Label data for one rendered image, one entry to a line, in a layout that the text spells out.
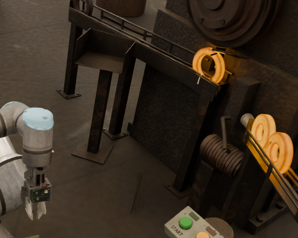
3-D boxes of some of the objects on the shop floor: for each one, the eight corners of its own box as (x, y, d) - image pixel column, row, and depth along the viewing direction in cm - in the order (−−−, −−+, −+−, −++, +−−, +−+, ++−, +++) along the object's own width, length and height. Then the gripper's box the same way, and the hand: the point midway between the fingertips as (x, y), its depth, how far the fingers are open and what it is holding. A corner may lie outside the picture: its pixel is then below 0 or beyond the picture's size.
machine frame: (195, 108, 330) (276, -153, 240) (316, 191, 269) (485, -117, 179) (124, 131, 283) (190, -184, 192) (250, 237, 222) (435, -149, 132)
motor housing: (190, 208, 231) (219, 129, 204) (221, 235, 219) (255, 154, 191) (174, 217, 223) (201, 135, 195) (205, 245, 210) (238, 162, 183)
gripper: (24, 171, 127) (23, 232, 134) (56, 167, 132) (54, 226, 138) (19, 159, 135) (18, 218, 141) (49, 157, 139) (48, 213, 145)
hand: (34, 214), depth 142 cm, fingers closed
